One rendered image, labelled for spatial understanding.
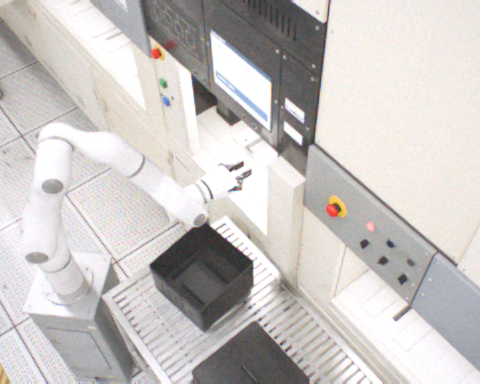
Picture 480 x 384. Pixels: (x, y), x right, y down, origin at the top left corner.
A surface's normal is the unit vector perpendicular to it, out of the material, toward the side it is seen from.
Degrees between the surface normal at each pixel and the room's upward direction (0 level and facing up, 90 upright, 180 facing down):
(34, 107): 0
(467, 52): 90
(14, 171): 0
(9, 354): 0
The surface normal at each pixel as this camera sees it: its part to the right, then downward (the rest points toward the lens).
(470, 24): -0.79, 0.50
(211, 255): -0.02, -0.59
